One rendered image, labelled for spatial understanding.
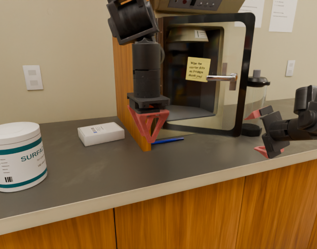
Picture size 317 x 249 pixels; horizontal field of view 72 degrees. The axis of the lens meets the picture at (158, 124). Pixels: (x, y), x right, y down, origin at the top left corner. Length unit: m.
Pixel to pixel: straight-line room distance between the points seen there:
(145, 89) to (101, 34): 0.81
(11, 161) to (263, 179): 0.78
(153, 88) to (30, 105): 0.89
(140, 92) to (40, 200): 0.36
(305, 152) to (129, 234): 0.66
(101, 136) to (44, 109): 0.46
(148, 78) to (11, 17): 0.89
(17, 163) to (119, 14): 0.43
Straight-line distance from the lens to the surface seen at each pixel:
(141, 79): 0.44
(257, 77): 0.98
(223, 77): 0.72
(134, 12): 0.45
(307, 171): 1.07
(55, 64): 1.21
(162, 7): 0.82
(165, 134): 0.90
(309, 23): 2.02
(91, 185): 0.64
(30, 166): 0.66
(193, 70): 0.78
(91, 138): 0.87
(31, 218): 0.61
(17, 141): 0.63
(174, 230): 0.79
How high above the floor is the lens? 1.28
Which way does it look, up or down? 19 degrees down
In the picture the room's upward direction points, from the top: straight up
